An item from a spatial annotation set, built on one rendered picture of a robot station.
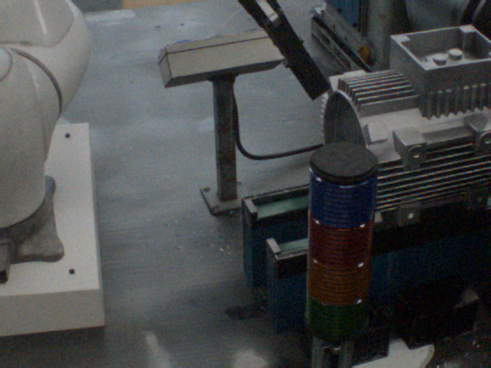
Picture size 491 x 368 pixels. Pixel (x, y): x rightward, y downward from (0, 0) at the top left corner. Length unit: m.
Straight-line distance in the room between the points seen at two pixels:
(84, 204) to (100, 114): 0.41
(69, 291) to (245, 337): 0.24
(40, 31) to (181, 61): 0.20
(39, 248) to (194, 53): 0.35
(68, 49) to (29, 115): 0.19
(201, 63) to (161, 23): 0.77
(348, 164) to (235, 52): 0.56
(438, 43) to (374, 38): 0.49
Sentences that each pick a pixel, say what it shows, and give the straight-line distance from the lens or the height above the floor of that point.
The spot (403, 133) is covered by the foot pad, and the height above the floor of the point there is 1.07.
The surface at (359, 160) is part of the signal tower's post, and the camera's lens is 0.81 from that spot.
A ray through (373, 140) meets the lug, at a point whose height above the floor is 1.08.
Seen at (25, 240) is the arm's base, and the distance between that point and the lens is 1.28.
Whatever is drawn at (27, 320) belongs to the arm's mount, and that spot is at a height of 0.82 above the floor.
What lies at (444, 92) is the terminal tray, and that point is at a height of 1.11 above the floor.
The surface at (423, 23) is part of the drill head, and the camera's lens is 1.56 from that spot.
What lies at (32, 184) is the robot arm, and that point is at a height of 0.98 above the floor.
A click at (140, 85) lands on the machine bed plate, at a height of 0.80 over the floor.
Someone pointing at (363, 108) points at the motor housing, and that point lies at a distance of 1.13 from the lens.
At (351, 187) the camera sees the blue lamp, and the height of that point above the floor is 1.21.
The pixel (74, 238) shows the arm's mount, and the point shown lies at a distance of 1.31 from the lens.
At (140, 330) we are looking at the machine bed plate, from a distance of 1.26.
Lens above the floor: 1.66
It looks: 34 degrees down
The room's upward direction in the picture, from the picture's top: 2 degrees counter-clockwise
